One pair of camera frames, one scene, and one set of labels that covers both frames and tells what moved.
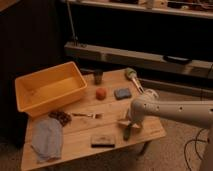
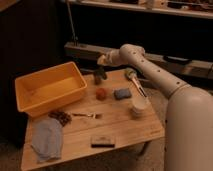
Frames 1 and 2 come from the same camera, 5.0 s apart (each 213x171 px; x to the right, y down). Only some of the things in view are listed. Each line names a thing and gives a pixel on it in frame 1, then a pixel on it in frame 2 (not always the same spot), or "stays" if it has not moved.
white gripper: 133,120 -> 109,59
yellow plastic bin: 49,90 stays
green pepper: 127,133 -> 100,71
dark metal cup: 98,74 stays
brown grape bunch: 64,117 stays
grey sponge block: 122,93 stays
